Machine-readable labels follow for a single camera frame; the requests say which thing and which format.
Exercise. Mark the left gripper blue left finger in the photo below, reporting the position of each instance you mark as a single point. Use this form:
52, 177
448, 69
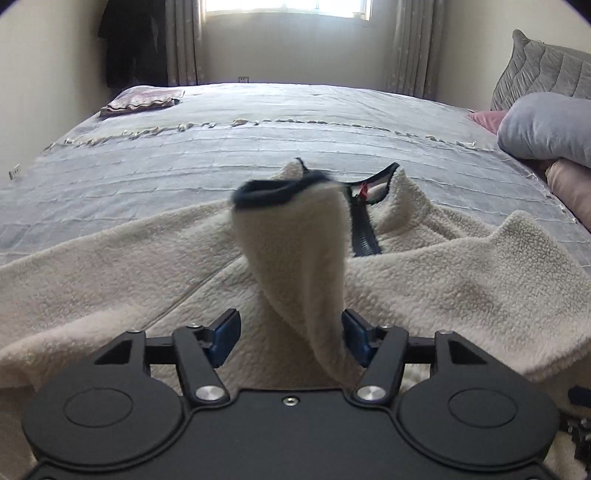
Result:
221, 336

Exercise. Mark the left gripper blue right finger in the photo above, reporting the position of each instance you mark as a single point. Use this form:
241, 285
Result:
360, 337

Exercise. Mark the cream fleece zip jacket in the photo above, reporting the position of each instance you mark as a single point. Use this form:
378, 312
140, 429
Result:
290, 270

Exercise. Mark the grey quilted bedspread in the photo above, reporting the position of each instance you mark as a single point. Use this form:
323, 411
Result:
109, 171

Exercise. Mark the small folded patterned cloth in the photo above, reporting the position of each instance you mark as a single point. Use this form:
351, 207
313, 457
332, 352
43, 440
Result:
142, 98

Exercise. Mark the pink pillow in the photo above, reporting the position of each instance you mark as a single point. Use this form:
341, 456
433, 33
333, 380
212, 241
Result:
490, 120

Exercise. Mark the beige pillow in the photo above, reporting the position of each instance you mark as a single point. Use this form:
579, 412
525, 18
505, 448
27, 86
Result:
571, 183

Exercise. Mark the grey folded blanket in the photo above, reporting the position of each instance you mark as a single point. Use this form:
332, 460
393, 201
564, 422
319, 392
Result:
547, 126

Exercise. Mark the left grey curtain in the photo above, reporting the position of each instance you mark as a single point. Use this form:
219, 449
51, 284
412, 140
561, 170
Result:
184, 30

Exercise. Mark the grey curtain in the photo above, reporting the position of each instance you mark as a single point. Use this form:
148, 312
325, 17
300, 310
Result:
415, 48
184, 30

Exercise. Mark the right grey curtain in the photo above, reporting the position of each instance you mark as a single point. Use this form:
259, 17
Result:
415, 48

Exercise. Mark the dark hanging coat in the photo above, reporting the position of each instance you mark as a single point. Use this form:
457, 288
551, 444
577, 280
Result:
135, 39

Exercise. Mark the grey quilted headboard pillow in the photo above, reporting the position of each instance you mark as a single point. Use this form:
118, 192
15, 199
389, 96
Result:
535, 66

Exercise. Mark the white wall socket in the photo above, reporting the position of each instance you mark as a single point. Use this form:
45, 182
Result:
14, 172

